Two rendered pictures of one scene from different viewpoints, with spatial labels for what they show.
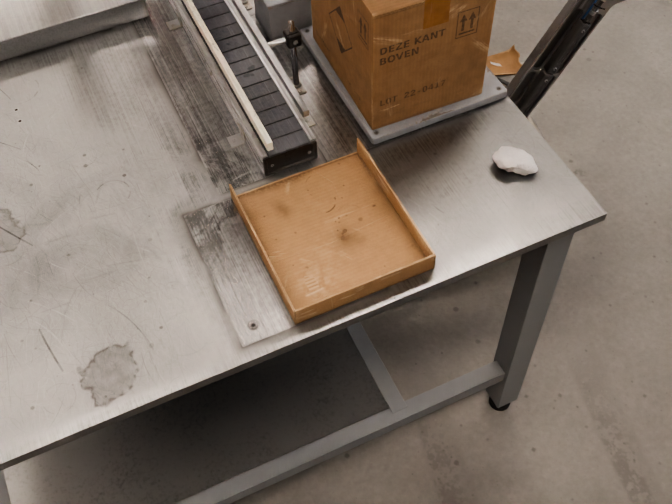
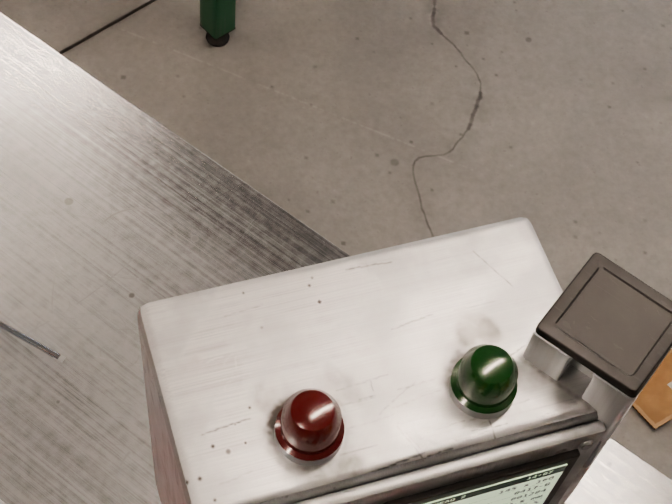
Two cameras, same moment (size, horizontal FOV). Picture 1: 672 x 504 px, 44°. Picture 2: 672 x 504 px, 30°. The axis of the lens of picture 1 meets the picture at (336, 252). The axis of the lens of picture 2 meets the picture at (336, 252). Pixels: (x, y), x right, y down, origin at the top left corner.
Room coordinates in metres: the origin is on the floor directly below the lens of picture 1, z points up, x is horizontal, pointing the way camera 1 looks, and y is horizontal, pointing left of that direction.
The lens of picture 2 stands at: (1.78, 0.51, 1.91)
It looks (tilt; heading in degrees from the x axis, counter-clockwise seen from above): 58 degrees down; 322
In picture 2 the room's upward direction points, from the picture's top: 9 degrees clockwise
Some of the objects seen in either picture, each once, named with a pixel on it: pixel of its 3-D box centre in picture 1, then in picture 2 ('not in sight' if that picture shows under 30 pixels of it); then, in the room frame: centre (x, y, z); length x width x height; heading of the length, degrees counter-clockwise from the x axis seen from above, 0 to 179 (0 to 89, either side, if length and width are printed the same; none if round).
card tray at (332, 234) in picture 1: (329, 225); not in sight; (0.89, 0.01, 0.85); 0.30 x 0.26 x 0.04; 23
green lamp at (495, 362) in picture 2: not in sight; (487, 375); (1.91, 0.33, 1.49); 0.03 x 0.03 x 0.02
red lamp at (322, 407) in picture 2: not in sight; (310, 420); (1.93, 0.39, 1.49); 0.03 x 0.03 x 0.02
